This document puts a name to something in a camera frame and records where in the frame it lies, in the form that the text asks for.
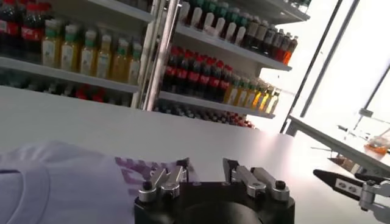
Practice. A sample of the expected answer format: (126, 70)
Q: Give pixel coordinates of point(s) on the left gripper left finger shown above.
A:
(164, 182)

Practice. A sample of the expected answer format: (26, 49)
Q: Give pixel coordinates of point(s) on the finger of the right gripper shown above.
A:
(368, 178)
(335, 184)

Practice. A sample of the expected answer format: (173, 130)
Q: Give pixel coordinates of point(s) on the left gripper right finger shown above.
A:
(256, 182)

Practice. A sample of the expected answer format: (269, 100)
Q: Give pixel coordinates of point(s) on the purple t-shirt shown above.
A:
(61, 182)

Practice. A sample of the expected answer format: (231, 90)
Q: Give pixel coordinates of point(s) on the orange wrapped object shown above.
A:
(377, 148)

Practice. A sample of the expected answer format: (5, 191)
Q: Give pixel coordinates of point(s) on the yellow juice bottle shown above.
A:
(104, 62)
(265, 103)
(242, 96)
(258, 100)
(250, 99)
(50, 51)
(134, 68)
(272, 105)
(233, 94)
(88, 59)
(69, 56)
(119, 65)

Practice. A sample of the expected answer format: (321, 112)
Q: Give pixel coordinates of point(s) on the cola bottle red cap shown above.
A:
(215, 82)
(9, 30)
(182, 74)
(204, 79)
(193, 76)
(225, 84)
(170, 71)
(30, 33)

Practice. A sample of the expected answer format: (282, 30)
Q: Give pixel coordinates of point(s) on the red drink bottle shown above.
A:
(284, 48)
(291, 53)

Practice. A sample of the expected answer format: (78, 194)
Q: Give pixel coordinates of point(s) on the black cap grey label bottle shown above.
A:
(270, 39)
(261, 36)
(278, 44)
(252, 33)

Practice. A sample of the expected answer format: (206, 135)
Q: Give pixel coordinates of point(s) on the green cap white label bottle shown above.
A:
(220, 27)
(184, 13)
(230, 32)
(208, 22)
(196, 18)
(240, 36)

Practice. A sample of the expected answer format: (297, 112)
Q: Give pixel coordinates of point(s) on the dark metal frame post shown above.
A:
(311, 67)

